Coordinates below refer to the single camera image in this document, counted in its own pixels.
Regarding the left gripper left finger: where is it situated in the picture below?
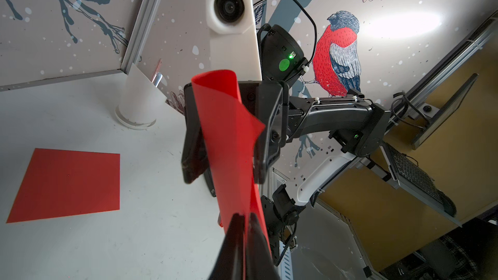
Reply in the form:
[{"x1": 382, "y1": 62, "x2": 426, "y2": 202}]
[{"x1": 208, "y1": 214, "x2": 245, "y2": 280}]

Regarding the white pen cup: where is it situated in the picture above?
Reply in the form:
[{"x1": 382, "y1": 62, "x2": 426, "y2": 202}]
[{"x1": 115, "y1": 64, "x2": 166, "y2": 130}]

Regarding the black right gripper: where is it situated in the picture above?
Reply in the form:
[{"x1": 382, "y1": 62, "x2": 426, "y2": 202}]
[{"x1": 182, "y1": 81, "x2": 289, "y2": 184}]

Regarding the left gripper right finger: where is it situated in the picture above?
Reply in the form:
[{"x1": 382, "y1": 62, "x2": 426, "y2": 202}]
[{"x1": 245, "y1": 213, "x2": 280, "y2": 280}]

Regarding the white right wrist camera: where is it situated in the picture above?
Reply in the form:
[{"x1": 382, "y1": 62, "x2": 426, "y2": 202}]
[{"x1": 206, "y1": 0, "x2": 263, "y2": 82}]

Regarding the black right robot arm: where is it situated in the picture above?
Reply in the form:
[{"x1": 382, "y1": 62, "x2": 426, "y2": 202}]
[{"x1": 210, "y1": 24, "x2": 390, "y2": 246}]

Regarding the computer monitor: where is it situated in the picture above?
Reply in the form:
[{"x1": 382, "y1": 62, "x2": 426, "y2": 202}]
[{"x1": 411, "y1": 73, "x2": 479, "y2": 150}]

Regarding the black keyboard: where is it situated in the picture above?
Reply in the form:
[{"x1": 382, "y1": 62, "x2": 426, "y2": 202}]
[{"x1": 380, "y1": 142, "x2": 457, "y2": 221}]

